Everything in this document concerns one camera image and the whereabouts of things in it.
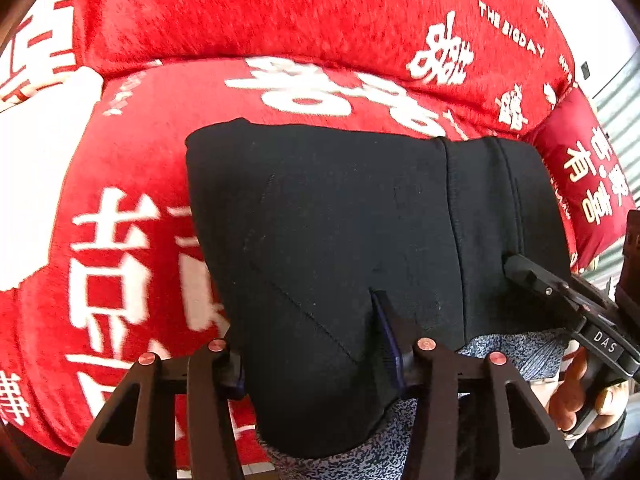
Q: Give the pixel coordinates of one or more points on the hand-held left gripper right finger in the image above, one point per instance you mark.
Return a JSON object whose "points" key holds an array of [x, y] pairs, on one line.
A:
{"points": [[391, 355]]}

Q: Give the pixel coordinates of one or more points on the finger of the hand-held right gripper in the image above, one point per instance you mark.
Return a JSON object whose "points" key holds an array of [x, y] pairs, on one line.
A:
{"points": [[532, 274]]}

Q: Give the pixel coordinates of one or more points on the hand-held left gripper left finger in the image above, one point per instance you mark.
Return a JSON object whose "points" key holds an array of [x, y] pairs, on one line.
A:
{"points": [[220, 385]]}

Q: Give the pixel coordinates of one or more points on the black pants with grey lining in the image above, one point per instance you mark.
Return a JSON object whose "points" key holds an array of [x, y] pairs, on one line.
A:
{"points": [[325, 210]]}

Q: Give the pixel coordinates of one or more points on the person's right forearm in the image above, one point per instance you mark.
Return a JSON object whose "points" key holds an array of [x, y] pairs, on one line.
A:
{"points": [[600, 452]]}

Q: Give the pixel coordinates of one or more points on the person's right hand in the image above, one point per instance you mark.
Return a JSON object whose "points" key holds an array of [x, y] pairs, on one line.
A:
{"points": [[567, 395]]}

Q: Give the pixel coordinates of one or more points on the dark red printed pillow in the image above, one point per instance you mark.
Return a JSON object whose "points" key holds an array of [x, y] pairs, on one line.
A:
{"points": [[555, 130]]}

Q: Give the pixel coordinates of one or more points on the red printed blanket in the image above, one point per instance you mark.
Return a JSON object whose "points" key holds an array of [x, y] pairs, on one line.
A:
{"points": [[250, 20]]}

